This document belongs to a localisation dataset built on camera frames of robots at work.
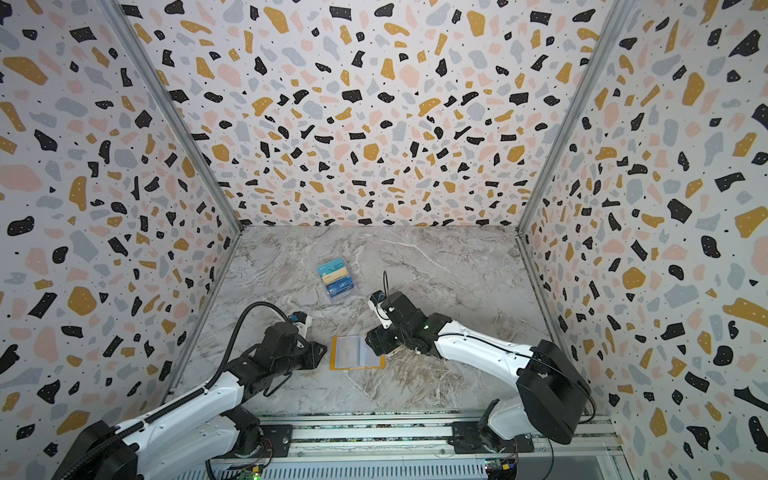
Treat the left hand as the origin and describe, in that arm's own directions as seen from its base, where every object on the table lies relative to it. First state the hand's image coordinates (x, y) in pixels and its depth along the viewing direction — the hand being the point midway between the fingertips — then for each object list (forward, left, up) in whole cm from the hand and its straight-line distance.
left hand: (330, 347), depth 83 cm
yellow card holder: (0, -6, -5) cm, 8 cm away
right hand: (+2, -12, +5) cm, 14 cm away
